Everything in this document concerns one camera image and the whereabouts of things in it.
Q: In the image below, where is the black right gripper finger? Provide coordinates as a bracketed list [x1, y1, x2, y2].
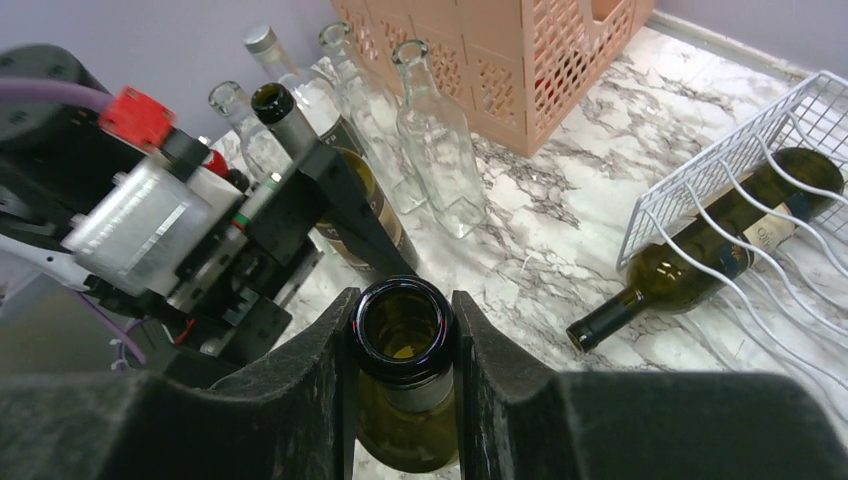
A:
[451, 291, 847, 479]

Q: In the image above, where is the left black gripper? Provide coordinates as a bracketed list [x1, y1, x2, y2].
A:
[1, 140, 416, 479]

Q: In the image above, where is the green wine bottle silver neck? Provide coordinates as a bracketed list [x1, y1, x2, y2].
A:
[350, 275, 459, 474]

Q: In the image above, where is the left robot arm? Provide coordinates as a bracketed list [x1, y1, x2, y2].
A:
[1, 44, 413, 479]

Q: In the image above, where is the small clear glass bottle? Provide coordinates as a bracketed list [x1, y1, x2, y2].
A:
[208, 81, 292, 181]

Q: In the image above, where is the small red-capped bottle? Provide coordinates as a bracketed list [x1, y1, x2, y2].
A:
[203, 149, 251, 193]

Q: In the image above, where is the clear square glass bottle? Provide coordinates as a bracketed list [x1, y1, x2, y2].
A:
[391, 38, 486, 239]

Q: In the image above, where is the green Primitivo wine bottle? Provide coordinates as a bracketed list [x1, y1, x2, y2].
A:
[250, 82, 411, 254]

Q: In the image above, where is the clear bottle silver cap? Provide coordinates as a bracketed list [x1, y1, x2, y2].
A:
[243, 24, 366, 157]

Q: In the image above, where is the peach plastic crate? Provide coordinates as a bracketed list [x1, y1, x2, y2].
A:
[333, 0, 655, 157]

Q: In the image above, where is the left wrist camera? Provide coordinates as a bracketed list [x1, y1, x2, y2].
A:
[61, 87, 243, 297]

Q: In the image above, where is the white wire wine rack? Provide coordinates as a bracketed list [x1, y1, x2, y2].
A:
[617, 71, 847, 426]

